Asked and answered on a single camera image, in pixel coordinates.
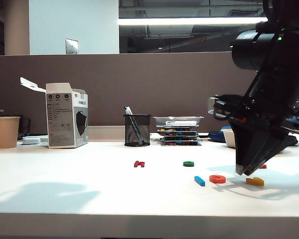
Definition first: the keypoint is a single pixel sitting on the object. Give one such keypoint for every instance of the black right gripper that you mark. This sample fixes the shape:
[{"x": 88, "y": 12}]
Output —
[{"x": 259, "y": 114}]

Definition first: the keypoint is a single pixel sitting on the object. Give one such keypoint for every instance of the yellow letter v magnet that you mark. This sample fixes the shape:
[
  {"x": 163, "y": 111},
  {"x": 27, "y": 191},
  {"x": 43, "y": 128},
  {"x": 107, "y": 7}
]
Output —
[{"x": 255, "y": 181}]

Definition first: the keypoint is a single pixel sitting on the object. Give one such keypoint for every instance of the orange letter o magnet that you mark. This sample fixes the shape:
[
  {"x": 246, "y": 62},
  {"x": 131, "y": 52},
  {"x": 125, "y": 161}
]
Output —
[{"x": 217, "y": 179}]

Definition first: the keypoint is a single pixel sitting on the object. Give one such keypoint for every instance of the blue letter l magnet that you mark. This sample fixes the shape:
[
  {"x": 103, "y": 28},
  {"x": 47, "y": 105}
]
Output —
[{"x": 199, "y": 181}]

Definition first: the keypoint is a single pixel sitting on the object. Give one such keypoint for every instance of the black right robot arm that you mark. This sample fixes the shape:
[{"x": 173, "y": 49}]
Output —
[{"x": 274, "y": 49}]

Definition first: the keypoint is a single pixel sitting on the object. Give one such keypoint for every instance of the orange letter e magnet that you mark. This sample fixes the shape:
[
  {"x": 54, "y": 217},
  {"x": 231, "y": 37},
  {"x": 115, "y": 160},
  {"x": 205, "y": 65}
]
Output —
[{"x": 263, "y": 166}]

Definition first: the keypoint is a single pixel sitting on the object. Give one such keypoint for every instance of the white oval letter tray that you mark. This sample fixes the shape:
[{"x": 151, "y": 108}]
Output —
[{"x": 229, "y": 139}]

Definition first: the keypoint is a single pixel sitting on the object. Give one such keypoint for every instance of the red letter h magnet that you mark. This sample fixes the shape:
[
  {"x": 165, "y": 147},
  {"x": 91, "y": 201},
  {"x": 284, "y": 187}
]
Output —
[{"x": 139, "y": 164}]

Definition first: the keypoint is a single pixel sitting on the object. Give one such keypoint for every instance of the blue fabric bag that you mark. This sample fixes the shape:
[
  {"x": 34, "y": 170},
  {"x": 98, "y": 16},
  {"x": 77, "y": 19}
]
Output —
[{"x": 218, "y": 135}]

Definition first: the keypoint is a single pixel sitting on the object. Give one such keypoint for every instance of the white marker pen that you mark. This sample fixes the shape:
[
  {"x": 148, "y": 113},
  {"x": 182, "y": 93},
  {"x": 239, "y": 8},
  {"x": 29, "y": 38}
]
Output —
[{"x": 180, "y": 123}]

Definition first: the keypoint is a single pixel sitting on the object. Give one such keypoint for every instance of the clear plastic tray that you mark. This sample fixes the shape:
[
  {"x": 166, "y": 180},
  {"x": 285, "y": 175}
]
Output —
[{"x": 159, "y": 122}]

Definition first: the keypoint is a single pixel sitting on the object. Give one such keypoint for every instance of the black mesh pen holder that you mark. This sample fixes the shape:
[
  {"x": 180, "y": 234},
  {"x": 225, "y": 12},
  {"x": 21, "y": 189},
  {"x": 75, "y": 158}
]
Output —
[{"x": 137, "y": 134}]

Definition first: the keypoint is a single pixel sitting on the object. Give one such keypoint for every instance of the black and clear pen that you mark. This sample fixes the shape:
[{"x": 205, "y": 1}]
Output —
[{"x": 129, "y": 114}]

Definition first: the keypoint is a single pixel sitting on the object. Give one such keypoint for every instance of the ceiling light strip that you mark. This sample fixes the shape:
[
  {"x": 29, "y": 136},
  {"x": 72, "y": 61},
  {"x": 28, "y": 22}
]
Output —
[{"x": 189, "y": 21}]

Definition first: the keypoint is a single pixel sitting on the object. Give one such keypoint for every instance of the brown desk partition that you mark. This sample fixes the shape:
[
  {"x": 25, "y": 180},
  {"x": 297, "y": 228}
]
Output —
[{"x": 114, "y": 82}]

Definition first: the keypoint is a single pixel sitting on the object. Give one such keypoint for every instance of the white face mask box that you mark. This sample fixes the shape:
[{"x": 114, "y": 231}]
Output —
[{"x": 62, "y": 119}]

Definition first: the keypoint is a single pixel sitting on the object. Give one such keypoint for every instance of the white earbuds case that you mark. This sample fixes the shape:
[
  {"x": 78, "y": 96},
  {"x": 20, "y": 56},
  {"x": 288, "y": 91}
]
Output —
[{"x": 31, "y": 141}]

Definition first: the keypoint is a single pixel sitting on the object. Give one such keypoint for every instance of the brown paper cup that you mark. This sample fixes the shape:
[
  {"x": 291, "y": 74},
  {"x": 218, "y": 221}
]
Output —
[{"x": 5, "y": 133}]

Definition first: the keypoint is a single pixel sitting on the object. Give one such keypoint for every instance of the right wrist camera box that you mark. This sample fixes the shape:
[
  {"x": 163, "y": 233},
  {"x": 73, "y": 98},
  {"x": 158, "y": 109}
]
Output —
[{"x": 211, "y": 105}]

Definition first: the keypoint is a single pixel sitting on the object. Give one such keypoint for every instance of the metal wall plate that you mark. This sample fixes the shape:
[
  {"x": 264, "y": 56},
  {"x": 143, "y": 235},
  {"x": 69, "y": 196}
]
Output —
[{"x": 71, "y": 46}]

